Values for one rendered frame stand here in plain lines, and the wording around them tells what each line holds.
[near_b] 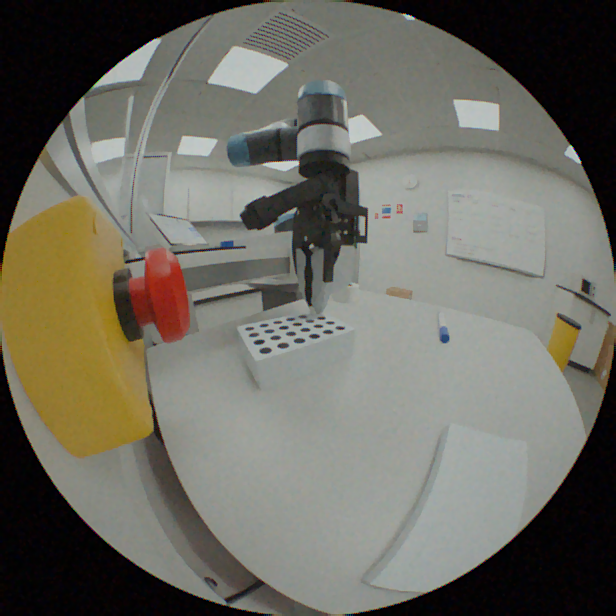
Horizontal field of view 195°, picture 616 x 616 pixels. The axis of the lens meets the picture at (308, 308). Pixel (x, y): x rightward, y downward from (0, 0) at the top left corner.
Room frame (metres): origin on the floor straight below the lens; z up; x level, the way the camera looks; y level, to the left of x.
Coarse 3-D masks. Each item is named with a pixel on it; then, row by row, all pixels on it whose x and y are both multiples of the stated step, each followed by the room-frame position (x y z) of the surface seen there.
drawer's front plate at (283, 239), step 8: (280, 232) 0.41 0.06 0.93; (288, 232) 0.39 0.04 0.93; (240, 240) 0.53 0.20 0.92; (248, 240) 0.50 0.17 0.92; (256, 240) 0.47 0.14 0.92; (264, 240) 0.45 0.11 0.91; (272, 240) 0.42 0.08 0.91; (280, 240) 0.40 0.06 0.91; (288, 240) 0.39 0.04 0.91; (248, 248) 0.50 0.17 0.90; (288, 280) 0.39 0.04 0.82; (296, 280) 0.38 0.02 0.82
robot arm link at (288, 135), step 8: (288, 128) 0.32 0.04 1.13; (296, 128) 0.32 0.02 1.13; (280, 136) 0.32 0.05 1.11; (288, 136) 0.32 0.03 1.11; (296, 136) 0.32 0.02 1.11; (280, 144) 0.32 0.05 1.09; (288, 144) 0.32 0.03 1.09; (296, 144) 0.32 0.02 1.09; (288, 152) 0.33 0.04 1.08; (296, 152) 0.33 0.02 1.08; (288, 160) 0.36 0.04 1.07; (296, 160) 0.36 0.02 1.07
